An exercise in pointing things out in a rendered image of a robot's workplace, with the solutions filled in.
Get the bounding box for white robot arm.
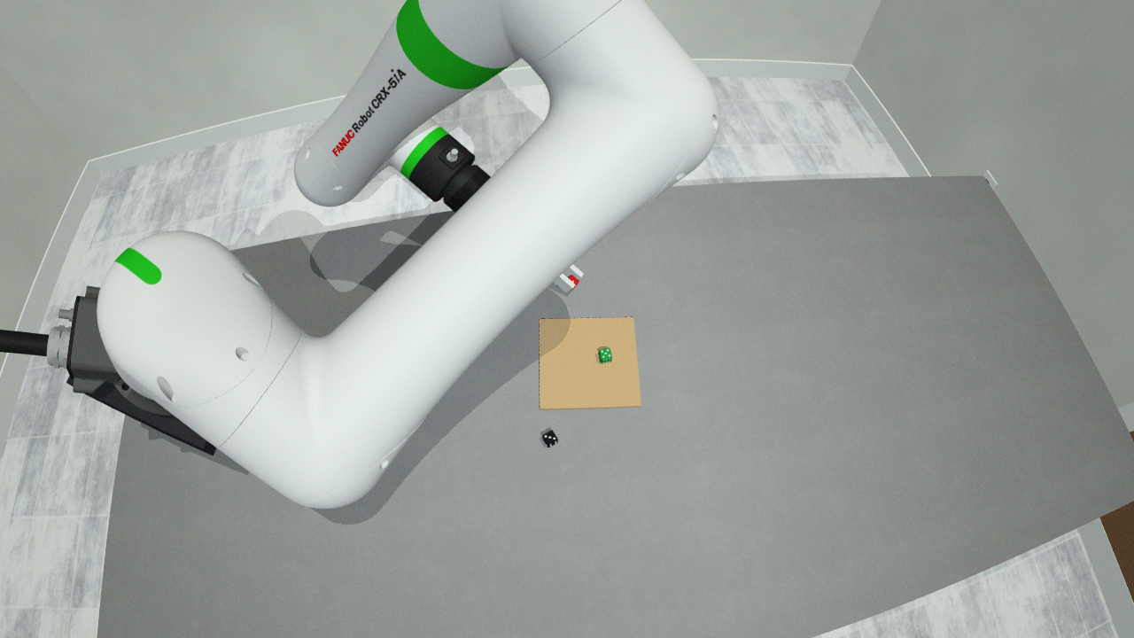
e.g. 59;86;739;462
0;0;719;509

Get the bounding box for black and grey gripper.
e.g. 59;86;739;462
443;165;583;292

